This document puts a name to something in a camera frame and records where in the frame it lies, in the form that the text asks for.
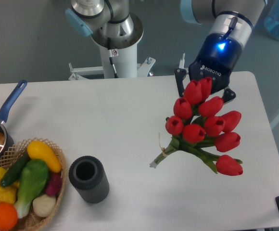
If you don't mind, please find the yellow squash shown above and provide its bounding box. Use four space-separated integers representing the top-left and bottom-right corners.
27 141 62 173

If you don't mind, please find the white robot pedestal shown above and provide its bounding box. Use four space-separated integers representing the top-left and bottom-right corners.
65 9 156 80

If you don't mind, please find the woven wicker basket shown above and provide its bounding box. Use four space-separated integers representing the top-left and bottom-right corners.
0 138 67 231

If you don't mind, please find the purple red radish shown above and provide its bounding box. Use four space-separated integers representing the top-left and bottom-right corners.
45 173 63 196

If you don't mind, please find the green bok choy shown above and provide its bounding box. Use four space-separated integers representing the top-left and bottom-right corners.
14 159 49 219

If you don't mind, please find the red tulip bouquet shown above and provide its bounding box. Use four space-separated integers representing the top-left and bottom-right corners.
150 77 243 176

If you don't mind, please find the dark grey ribbed vase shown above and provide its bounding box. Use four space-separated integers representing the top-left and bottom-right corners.
68 155 110 204

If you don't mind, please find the white garlic bulb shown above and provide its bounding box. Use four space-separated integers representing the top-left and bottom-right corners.
33 194 56 218

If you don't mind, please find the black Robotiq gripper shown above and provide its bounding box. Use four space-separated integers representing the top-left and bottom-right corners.
174 33 242 104

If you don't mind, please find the yellow bell pepper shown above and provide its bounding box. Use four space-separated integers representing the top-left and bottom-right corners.
0 184 18 207

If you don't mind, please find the green cucumber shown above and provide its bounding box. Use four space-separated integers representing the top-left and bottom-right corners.
0 152 31 187

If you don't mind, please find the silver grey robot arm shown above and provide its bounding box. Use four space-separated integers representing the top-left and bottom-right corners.
65 0 267 102

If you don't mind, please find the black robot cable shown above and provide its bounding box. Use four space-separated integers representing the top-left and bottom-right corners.
106 37 119 79

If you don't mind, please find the orange fruit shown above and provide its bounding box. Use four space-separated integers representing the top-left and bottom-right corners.
0 203 18 231

